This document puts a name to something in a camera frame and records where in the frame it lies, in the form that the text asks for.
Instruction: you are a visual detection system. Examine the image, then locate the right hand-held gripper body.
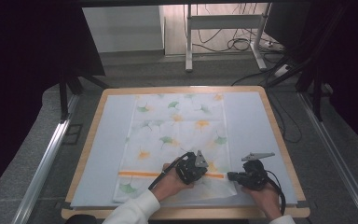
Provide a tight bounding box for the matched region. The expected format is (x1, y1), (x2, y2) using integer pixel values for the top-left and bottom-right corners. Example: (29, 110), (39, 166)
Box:
(237, 151), (276, 191)

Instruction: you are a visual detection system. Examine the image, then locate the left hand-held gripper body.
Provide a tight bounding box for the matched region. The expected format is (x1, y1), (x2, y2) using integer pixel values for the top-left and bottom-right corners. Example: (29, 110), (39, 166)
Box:
(174, 149), (210, 186)

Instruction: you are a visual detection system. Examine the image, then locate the white leaf-print cloth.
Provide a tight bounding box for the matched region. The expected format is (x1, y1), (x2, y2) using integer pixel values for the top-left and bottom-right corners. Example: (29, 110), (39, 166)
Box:
(113, 92), (238, 204)

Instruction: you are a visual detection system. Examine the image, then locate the person's right hand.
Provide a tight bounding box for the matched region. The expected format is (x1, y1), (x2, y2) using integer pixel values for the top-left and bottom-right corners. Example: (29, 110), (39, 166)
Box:
(241, 182), (282, 220)

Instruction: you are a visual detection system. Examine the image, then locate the person's left hand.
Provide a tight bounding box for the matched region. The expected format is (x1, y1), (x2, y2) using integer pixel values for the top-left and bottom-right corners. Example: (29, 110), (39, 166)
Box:
(150, 163), (196, 203)

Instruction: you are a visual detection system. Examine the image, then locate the white table mat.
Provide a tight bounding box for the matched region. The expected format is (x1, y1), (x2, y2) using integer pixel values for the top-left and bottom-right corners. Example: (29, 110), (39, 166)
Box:
(69, 91), (298, 209)

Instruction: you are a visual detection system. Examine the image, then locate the wooden table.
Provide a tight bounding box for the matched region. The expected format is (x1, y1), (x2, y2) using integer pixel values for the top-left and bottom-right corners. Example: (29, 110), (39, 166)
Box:
(61, 86), (311, 220)

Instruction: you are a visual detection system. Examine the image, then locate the black metal stand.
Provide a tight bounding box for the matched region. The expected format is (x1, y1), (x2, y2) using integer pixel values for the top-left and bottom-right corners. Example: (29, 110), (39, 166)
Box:
(58, 73), (110, 123)
(266, 55), (324, 123)

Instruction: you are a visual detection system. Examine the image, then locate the white power strip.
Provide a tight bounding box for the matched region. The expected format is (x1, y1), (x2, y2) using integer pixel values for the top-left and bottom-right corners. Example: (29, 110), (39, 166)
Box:
(274, 63), (293, 78)

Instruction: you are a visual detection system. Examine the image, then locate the dark rounded object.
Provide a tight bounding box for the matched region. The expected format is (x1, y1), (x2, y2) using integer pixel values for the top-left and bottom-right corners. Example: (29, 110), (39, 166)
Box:
(64, 214), (98, 224)

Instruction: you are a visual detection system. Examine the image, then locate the black floor plate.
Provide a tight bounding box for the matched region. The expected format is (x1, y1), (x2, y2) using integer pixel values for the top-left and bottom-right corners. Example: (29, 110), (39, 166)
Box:
(62, 123), (84, 146)

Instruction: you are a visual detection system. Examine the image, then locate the dark curtain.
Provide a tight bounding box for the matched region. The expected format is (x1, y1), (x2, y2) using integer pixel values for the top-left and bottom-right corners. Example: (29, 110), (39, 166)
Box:
(0, 0), (106, 202)
(304, 0), (358, 157)

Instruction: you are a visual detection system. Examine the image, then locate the white panel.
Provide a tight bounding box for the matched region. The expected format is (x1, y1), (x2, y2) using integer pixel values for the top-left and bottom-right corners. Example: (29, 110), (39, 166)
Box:
(82, 5), (165, 54)

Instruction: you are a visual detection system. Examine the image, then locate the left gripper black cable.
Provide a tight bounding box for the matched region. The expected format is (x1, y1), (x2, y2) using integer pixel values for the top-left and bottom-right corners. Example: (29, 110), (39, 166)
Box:
(147, 151), (191, 191)

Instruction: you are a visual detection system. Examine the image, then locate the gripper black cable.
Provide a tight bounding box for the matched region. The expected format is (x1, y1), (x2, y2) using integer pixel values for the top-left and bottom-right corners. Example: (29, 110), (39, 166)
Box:
(265, 169), (287, 217)
(147, 151), (191, 191)

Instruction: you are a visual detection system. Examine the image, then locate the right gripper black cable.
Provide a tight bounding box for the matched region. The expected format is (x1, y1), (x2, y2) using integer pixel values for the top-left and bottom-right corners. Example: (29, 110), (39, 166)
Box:
(265, 169), (287, 217)

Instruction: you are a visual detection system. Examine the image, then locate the thin black floor cable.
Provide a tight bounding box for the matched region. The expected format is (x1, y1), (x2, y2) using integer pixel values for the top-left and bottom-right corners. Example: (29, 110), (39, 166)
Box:
(268, 90), (303, 145)

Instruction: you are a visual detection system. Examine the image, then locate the aluminium rail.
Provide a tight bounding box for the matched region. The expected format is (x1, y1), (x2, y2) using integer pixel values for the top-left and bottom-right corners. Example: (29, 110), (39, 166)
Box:
(11, 92), (82, 224)
(297, 91), (358, 224)

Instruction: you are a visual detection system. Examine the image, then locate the bundle of black floor cables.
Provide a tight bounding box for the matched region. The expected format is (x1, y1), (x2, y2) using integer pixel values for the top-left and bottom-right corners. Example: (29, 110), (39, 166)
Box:
(195, 28), (262, 53)

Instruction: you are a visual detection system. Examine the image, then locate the white desk frame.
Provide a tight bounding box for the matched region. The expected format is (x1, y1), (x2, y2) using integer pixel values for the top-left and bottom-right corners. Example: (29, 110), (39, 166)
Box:
(185, 3), (273, 73)

